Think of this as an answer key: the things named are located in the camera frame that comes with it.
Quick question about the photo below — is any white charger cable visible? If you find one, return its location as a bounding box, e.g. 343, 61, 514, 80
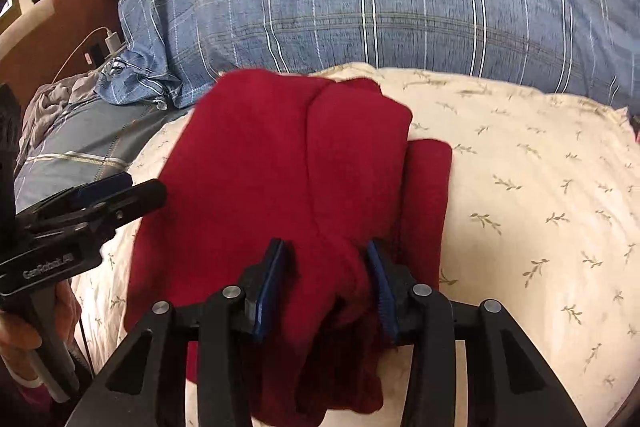
50, 27, 108, 84

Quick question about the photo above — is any grey striped bed cover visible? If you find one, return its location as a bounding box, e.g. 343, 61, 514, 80
14, 99, 193, 212

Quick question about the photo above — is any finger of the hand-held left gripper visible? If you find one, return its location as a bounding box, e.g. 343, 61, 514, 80
75, 179, 168, 238
30, 172, 135, 220

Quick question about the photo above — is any blue plaid pillow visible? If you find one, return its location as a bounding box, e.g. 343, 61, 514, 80
95, 0, 640, 118

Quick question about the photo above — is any crumpled grey cloth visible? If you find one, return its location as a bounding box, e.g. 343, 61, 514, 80
22, 69, 107, 152

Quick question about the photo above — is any wooden headboard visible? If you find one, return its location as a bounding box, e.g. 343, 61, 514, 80
0, 0, 126, 105

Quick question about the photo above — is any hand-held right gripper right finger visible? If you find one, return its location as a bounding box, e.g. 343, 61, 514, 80
365, 239, 588, 427

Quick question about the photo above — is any cream leaf-print bedsheet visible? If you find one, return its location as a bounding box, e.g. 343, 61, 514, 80
70, 62, 640, 427

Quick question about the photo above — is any person's left forearm magenta sleeve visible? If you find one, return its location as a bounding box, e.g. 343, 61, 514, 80
0, 372, 57, 420

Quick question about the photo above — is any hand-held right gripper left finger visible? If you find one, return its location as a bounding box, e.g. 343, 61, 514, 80
65, 237, 286, 427

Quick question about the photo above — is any red knit garment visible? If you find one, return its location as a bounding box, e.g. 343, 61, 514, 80
122, 68, 453, 425

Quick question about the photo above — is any person's left hand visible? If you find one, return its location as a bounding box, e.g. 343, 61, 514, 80
0, 281, 84, 389

